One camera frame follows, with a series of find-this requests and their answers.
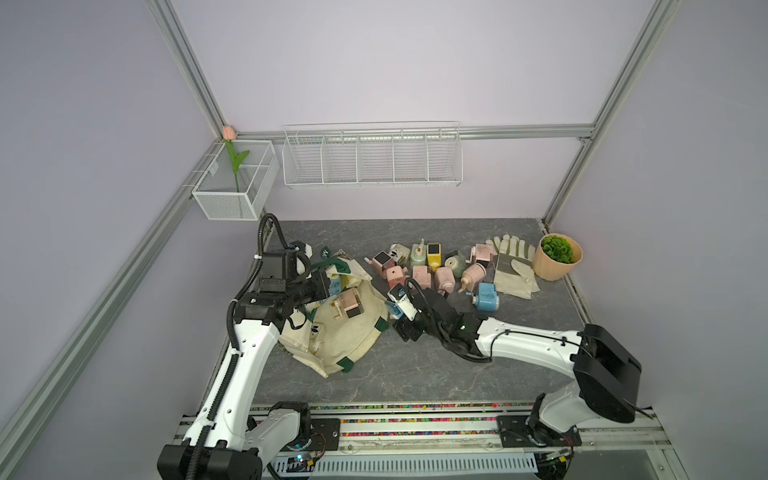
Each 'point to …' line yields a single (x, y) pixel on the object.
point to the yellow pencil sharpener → (434, 256)
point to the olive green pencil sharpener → (456, 261)
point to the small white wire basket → (239, 182)
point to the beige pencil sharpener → (398, 251)
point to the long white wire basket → (372, 154)
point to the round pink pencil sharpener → (472, 275)
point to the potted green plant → (556, 257)
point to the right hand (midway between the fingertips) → (399, 308)
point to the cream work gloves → (513, 273)
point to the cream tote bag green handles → (341, 328)
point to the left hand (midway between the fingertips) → (330, 282)
